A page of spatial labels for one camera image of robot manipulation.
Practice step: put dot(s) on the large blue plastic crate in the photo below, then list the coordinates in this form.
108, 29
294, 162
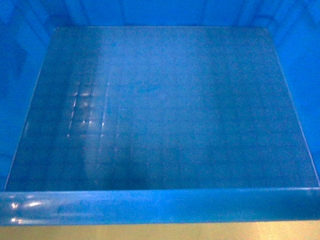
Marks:
159, 111

